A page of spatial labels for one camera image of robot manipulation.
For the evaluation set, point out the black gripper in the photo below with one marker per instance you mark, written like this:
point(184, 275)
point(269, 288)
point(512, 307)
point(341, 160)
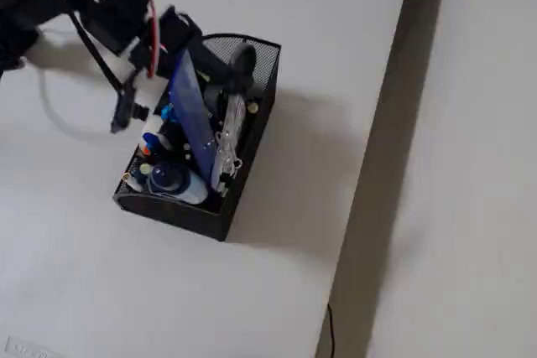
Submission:
point(122, 107)

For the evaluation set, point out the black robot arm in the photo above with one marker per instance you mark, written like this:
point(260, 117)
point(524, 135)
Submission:
point(25, 6)

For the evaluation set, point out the black mesh desk organizer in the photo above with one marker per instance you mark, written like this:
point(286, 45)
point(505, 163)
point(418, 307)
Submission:
point(176, 215)

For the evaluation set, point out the blue highlighter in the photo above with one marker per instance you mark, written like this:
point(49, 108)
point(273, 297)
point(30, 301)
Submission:
point(168, 112)

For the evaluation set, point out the clear plastic packet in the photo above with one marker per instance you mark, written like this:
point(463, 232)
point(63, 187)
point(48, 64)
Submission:
point(230, 136)

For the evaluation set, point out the orange marker cap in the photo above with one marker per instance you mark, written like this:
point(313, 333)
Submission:
point(144, 149)

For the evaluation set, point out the blue round cap bottle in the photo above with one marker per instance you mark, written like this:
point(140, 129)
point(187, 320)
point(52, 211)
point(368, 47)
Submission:
point(168, 177)

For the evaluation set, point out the white flat device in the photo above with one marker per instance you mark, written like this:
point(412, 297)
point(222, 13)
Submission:
point(29, 347)

